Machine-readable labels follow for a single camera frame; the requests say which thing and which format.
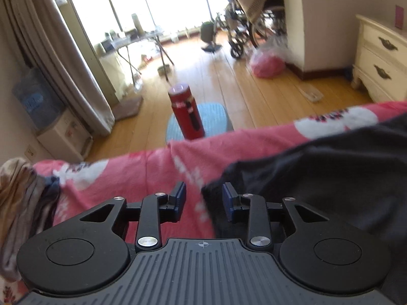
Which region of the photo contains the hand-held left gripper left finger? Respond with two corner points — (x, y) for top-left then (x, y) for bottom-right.
(79, 181), (187, 253)

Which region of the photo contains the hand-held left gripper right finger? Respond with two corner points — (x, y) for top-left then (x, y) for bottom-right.
(222, 182), (329, 253)

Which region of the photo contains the dark navy garment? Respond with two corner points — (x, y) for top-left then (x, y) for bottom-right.
(202, 112), (407, 296)

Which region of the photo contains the pink floral blanket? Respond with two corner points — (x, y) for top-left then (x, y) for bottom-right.
(0, 101), (407, 305)

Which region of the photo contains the red thermos bottle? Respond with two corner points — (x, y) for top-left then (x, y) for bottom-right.
(168, 83), (206, 140)

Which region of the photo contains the light blue stool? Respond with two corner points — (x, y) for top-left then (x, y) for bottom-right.
(166, 102), (234, 143)

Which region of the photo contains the white water dispenser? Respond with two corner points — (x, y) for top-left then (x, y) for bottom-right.
(36, 107), (94, 163)

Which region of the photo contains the clear plastic container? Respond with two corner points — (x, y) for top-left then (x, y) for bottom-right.
(299, 86), (325, 103)

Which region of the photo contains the pink plastic bag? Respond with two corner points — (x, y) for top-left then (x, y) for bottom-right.
(250, 36), (291, 78)

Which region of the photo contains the wheelchair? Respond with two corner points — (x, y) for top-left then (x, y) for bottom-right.
(200, 0), (288, 59)

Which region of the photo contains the brown patterned cloth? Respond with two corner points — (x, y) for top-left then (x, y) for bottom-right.
(0, 158), (61, 282)

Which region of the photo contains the folding table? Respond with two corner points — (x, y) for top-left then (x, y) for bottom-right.
(95, 28), (175, 81)

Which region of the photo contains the blue water jug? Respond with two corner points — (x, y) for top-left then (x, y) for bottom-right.
(12, 67), (62, 131)

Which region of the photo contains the beige curtain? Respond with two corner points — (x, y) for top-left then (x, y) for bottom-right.
(0, 0), (115, 137)

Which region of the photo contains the cream nightstand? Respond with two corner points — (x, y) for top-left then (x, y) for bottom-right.
(351, 14), (407, 104)

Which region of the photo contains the wall outlet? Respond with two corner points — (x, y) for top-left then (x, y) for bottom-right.
(25, 144), (39, 162)

